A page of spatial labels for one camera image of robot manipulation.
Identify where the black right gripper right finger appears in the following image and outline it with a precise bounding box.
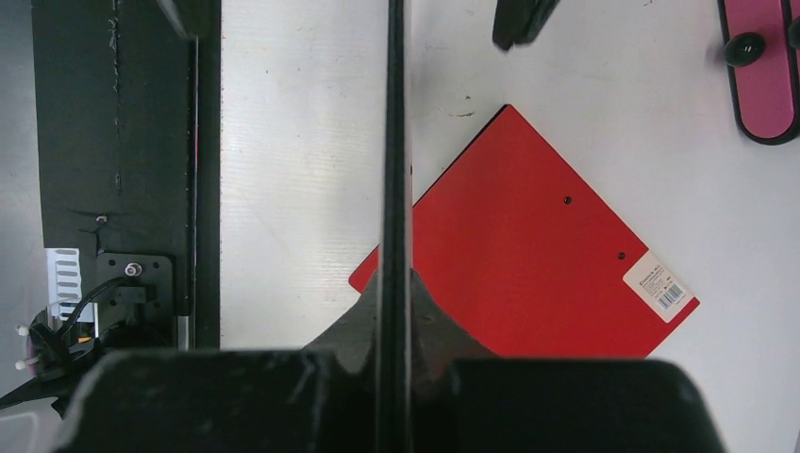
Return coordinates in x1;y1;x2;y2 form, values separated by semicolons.
410;273;724;452

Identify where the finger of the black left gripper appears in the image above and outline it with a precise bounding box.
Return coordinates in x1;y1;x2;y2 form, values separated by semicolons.
492;0;559;52

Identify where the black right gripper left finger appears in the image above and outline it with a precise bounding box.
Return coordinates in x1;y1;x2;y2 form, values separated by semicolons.
53;274;381;452

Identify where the white binder cover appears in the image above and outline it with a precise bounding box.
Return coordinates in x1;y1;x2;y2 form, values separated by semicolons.
375;0;413;452

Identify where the red binder folder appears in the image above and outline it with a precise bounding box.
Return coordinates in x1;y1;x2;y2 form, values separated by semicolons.
347;103;701;361

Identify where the pink drawer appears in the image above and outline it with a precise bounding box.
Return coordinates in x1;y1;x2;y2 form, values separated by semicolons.
717;0;799;145

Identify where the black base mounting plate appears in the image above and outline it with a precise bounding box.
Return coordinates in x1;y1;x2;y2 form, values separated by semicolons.
30;1;222;350

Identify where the white cable duct right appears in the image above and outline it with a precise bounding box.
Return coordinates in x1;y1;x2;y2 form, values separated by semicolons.
45;247;97;323

